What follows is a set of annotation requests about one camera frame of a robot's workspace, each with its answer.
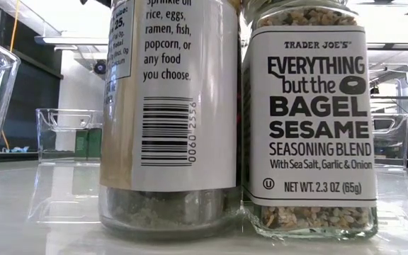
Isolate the tan-lid seasoning jar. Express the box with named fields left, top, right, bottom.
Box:
left=97, top=0, right=243, bottom=242

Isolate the bagel seasoning glass jar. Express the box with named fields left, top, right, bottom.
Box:
left=241, top=0, right=379, bottom=240

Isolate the dark rectangular spice tin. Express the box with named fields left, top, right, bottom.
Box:
left=74, top=129, right=89, bottom=159
left=86, top=127, right=103, bottom=159

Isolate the teal crumpled item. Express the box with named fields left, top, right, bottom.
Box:
left=1, top=145, right=30, bottom=154

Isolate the black round wall camera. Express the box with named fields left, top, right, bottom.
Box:
left=93, top=59, right=107, bottom=75

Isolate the yellow cable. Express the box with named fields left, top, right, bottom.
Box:
left=8, top=0, right=21, bottom=52

